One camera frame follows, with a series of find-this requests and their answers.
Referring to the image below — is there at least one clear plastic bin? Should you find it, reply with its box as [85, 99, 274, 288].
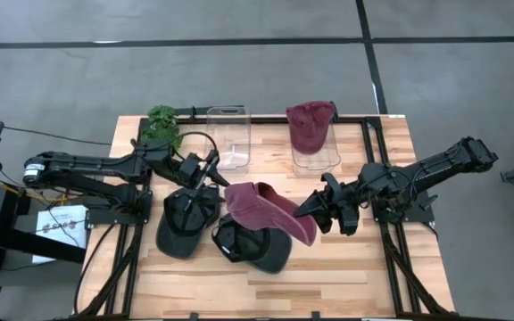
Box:
[289, 119, 343, 171]
[202, 105, 253, 172]

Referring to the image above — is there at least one green leafy plant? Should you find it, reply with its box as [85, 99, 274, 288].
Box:
[139, 104, 185, 151]

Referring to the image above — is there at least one black aluminium table frame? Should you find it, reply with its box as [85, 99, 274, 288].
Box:
[71, 113, 459, 321]

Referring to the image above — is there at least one maroon baseball cap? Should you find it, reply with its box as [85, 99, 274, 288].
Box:
[223, 181, 319, 248]
[285, 100, 336, 156]

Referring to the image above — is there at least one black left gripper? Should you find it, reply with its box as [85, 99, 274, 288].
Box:
[174, 149, 231, 210]

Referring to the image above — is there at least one black cap with white label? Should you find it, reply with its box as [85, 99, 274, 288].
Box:
[155, 184, 222, 260]

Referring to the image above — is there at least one black floor cable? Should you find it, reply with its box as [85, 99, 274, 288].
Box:
[2, 126, 113, 146]

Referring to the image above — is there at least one dark grey baseball cap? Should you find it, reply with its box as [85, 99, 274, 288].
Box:
[211, 212, 294, 276]

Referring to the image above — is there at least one white printed paper sheet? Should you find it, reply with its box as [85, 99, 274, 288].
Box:
[31, 204, 89, 265]

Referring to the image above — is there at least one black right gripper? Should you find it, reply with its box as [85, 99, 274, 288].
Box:
[293, 172, 369, 236]

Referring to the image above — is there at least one yellow cable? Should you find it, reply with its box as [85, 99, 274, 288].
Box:
[0, 176, 57, 204]

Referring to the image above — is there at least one black stand bar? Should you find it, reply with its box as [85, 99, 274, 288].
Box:
[0, 218, 87, 264]

